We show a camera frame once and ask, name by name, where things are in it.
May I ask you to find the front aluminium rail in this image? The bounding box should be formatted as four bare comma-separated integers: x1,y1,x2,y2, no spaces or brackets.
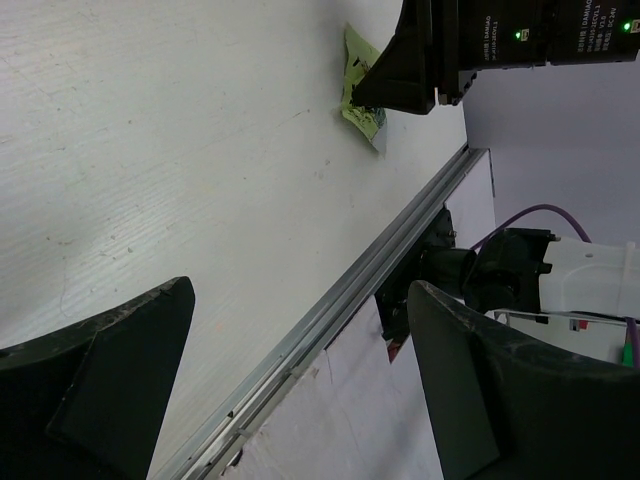
156,146,488,479

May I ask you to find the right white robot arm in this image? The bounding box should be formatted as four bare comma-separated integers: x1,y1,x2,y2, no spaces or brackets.
352,1,639,345

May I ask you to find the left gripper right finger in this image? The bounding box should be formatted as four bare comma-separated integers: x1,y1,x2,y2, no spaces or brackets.
407,281,639,479

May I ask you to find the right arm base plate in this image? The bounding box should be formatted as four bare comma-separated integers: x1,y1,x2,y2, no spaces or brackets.
372,207,459,361

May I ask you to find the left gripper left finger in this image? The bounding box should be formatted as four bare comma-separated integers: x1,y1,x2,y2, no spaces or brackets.
1,277,194,479

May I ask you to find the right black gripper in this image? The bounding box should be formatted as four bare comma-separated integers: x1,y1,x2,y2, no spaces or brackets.
352,0,550,115

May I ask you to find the green candy packet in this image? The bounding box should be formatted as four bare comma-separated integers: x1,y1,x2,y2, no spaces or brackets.
340,23,387,155

